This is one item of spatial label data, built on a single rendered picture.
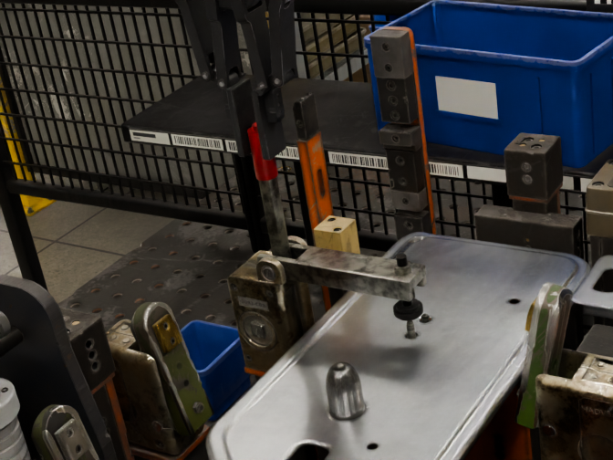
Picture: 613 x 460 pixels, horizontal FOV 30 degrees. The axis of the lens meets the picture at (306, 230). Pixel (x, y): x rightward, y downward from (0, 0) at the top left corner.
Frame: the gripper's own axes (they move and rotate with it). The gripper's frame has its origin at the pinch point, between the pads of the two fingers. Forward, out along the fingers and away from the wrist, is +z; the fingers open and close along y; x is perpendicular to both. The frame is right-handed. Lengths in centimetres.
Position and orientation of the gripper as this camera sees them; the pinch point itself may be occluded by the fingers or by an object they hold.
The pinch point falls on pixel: (256, 120)
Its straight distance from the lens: 110.0
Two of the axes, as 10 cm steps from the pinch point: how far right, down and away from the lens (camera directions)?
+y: 8.4, 1.3, -5.3
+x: 5.2, -4.6, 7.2
